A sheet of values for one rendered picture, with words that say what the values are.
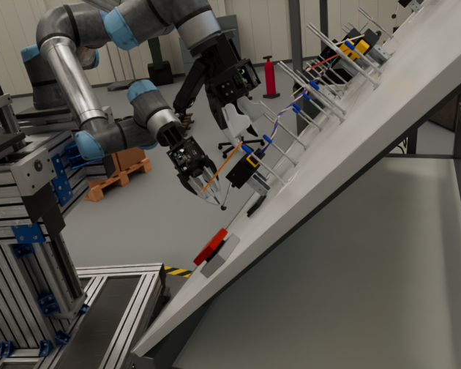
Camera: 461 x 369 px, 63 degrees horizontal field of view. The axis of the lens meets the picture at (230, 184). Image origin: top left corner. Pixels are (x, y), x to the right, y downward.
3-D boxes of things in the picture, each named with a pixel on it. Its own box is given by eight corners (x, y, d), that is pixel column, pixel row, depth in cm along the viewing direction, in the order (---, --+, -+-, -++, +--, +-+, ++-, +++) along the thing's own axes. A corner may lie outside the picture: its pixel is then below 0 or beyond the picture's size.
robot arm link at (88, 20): (50, 47, 150) (62, -3, 103) (88, 41, 157) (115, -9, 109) (61, 77, 153) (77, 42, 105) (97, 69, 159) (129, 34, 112)
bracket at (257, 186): (268, 191, 83) (250, 176, 83) (274, 184, 81) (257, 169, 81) (260, 201, 79) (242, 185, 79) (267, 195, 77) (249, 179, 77)
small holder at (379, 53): (404, 39, 78) (378, 16, 78) (391, 58, 73) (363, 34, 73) (388, 55, 82) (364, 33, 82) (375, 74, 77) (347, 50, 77)
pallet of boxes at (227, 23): (243, 69, 900) (236, 14, 847) (241, 76, 826) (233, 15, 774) (192, 76, 918) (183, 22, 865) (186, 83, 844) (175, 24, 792)
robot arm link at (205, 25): (169, 33, 69) (191, 28, 75) (181, 56, 70) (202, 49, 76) (200, 12, 64) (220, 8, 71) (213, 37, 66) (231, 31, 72)
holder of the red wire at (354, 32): (388, 45, 112) (360, 20, 112) (375, 60, 103) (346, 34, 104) (375, 57, 116) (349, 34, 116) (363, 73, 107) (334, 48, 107)
